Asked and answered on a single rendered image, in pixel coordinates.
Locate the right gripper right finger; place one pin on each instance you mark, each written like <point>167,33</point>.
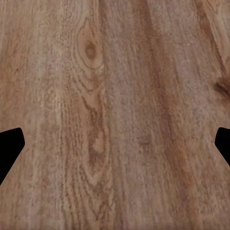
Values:
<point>222,141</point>

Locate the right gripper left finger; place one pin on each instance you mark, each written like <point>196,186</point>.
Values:
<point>11,144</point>

